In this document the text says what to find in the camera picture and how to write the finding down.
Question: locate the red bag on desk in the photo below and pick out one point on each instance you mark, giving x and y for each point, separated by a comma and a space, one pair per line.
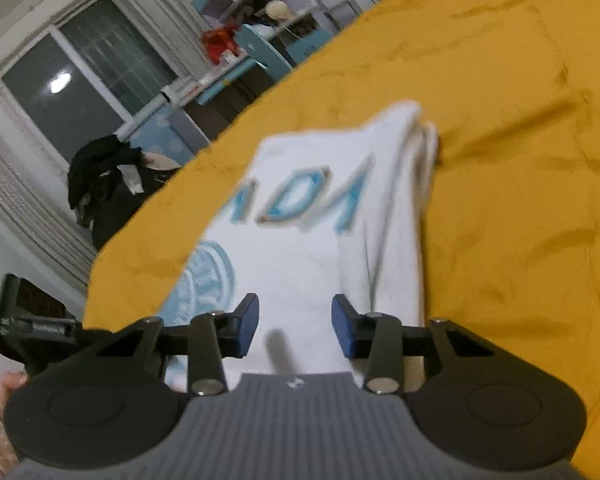
217, 41

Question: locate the white Nevada sweatshirt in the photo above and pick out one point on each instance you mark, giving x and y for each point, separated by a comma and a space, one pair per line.
316, 214

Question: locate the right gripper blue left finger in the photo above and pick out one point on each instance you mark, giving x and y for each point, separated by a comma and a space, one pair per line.
215, 336

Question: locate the mustard yellow quilted bedspread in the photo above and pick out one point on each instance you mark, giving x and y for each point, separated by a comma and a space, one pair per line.
512, 237

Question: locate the blue wooden chair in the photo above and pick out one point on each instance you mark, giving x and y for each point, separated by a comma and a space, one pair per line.
263, 53

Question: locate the black clothes pile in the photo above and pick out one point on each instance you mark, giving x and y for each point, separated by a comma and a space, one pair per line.
108, 182

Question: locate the window with white frame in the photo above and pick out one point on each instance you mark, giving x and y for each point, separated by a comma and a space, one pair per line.
92, 74

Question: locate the cream knitted hat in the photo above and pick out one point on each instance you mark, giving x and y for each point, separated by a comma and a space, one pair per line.
277, 11

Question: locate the white blue desk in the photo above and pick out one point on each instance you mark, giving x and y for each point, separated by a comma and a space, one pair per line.
295, 48

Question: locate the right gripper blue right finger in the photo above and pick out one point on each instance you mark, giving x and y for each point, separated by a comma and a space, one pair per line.
374, 338

